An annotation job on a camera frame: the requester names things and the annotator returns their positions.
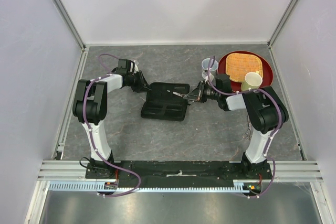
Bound black zippered tool case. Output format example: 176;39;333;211
141;82;190;122

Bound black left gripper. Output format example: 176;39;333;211
128;71;152;94

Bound silver thinning scissors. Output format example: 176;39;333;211
172;91;187;99

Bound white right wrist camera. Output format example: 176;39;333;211
202;71;214;82

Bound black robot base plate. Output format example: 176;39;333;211
83;161;272;189

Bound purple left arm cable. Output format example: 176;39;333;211
82;54;142;198

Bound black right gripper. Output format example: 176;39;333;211
184;80;221;103

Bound pale blue footed mug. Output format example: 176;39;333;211
201;58;218;76

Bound silver hair scissors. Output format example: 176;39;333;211
242;118;253;141

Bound woven bamboo basket tray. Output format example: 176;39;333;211
225;53;263;82

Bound aluminium front frame rail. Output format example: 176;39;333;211
38;160;323;182

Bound yellow-green ceramic mug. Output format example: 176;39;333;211
241;71;262;91

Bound blue slotted cable duct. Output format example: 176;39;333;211
49;179;263;193

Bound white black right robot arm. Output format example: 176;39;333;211
182;74;289;179

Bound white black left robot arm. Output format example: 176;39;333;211
72;70;150;179

